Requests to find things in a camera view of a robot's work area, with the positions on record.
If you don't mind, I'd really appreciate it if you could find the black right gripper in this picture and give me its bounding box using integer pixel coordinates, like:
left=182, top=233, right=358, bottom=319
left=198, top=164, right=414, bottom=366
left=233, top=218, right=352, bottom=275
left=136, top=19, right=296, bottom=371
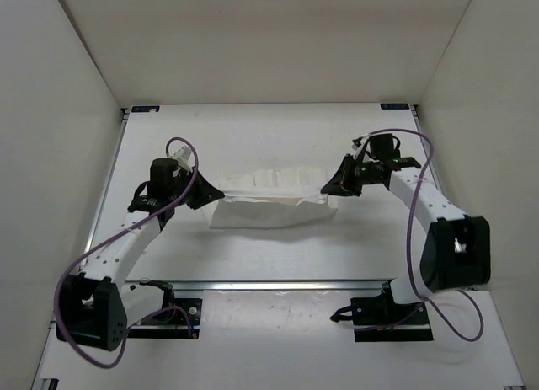
left=323, top=154, right=377, bottom=197

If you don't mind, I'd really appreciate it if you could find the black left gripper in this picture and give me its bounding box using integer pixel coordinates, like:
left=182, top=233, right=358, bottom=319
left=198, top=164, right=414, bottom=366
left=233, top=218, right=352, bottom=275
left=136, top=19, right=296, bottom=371
left=171, top=163, right=224, bottom=207

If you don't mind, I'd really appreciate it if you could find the white pleated skirt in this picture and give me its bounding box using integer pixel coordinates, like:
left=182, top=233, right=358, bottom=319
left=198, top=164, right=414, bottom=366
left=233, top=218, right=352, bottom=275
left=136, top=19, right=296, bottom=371
left=202, top=167, right=339, bottom=229

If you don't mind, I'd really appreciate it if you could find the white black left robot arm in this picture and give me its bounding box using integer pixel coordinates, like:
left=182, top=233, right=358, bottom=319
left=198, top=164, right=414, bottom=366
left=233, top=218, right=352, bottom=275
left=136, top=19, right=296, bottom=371
left=54, top=147, right=338, bottom=351

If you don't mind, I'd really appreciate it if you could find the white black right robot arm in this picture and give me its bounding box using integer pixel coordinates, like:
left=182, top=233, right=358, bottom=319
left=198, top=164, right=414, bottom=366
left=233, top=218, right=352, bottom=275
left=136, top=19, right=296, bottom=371
left=352, top=131, right=492, bottom=323

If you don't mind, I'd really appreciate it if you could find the blue right corner label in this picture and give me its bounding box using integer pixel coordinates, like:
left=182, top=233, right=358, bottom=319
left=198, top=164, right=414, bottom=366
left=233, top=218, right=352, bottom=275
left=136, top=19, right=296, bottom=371
left=380, top=103, right=409, bottom=110

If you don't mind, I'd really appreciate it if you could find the blue corner label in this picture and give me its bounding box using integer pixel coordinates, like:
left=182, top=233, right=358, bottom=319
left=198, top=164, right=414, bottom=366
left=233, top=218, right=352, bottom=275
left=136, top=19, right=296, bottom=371
left=131, top=105, right=160, bottom=113
left=380, top=103, right=409, bottom=110

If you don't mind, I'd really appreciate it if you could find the blue left corner label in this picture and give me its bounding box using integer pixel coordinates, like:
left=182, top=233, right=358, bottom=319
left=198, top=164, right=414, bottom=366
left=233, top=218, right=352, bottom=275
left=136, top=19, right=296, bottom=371
left=131, top=105, right=160, bottom=113

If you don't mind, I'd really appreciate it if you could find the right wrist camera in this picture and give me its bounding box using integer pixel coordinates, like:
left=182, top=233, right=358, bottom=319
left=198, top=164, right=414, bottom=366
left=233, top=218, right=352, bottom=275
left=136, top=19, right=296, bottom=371
left=352, top=134, right=371, bottom=159

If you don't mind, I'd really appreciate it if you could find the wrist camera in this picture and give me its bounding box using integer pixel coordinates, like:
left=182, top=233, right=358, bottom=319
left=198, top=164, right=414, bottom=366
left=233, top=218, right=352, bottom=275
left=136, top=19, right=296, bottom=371
left=168, top=146, right=193, bottom=169
left=352, top=134, right=371, bottom=159

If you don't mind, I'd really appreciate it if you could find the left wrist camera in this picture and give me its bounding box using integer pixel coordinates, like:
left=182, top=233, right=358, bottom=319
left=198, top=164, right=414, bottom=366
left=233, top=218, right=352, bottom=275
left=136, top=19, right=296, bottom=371
left=168, top=146, right=193, bottom=169

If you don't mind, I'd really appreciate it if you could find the aluminium table frame rail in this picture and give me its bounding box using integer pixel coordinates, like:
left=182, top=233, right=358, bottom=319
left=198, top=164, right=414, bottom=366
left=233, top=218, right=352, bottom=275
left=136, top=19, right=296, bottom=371
left=96, top=104, right=426, bottom=291

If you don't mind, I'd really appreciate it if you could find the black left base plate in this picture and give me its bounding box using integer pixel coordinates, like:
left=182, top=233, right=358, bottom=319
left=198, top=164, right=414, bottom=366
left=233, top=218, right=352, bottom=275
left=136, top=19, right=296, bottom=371
left=121, top=279, right=203, bottom=340

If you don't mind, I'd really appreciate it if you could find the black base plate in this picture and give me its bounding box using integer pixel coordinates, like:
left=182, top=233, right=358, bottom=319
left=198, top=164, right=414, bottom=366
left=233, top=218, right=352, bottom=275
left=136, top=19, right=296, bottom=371
left=329, top=283, right=434, bottom=343
left=121, top=279, right=203, bottom=340

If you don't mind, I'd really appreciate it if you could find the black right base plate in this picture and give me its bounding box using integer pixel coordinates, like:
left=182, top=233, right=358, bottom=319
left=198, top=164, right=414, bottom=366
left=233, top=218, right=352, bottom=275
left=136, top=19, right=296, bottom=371
left=329, top=283, right=434, bottom=343

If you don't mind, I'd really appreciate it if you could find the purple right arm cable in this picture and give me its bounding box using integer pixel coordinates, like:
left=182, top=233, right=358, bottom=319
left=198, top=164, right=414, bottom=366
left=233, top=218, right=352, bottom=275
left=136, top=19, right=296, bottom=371
left=352, top=129, right=485, bottom=343

